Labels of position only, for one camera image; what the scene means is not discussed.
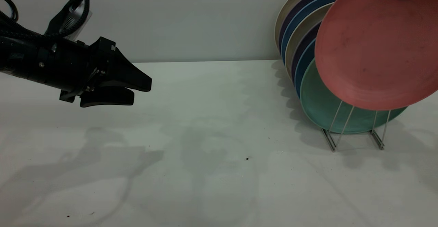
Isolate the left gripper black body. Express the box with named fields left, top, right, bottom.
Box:
left=38, top=36, right=116, bottom=103

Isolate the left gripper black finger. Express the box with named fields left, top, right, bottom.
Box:
left=80, top=87, right=134, bottom=108
left=99, top=47, right=152, bottom=92

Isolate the pink round plate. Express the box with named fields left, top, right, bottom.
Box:
left=314, top=0, right=438, bottom=111

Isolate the dark purple round plate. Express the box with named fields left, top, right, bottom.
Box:
left=278, top=0, right=346, bottom=49
left=290, top=22, right=322, bottom=84

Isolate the blue round plate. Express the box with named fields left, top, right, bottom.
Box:
left=281, top=0, right=343, bottom=63
left=294, top=39, right=317, bottom=99

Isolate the beige round plate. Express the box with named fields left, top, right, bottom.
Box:
left=274, top=0, right=349, bottom=51
left=285, top=3, right=334, bottom=77

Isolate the green round plate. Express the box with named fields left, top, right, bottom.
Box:
left=299, top=59, right=408, bottom=135

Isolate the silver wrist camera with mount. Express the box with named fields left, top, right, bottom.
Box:
left=44, top=0, right=92, bottom=41

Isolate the black braided cable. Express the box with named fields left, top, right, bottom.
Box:
left=0, top=0, right=90, bottom=41

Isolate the black looped flat cable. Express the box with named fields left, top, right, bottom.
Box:
left=0, top=0, right=43, bottom=37

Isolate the metal wire plate rack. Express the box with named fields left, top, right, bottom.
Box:
left=322, top=100, right=392, bottom=153

